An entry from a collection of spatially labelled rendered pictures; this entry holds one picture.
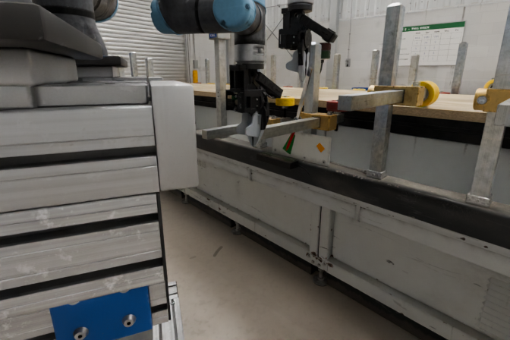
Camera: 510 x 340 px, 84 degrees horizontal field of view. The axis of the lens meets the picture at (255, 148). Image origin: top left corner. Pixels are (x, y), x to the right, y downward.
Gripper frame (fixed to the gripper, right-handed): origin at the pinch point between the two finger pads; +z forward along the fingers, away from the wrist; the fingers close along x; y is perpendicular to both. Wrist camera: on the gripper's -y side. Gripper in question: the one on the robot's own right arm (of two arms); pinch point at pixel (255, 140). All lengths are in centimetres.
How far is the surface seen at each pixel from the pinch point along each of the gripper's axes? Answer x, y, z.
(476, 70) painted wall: -71, -741, -26
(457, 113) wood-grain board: 36, -46, -7
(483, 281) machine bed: 49, -55, 47
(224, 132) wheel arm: -23.5, -7.6, 2.1
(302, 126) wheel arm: 1.5, -18.8, -1.9
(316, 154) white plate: 0.7, -28.5, 9.2
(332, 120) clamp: 5.0, -30.1, -3.0
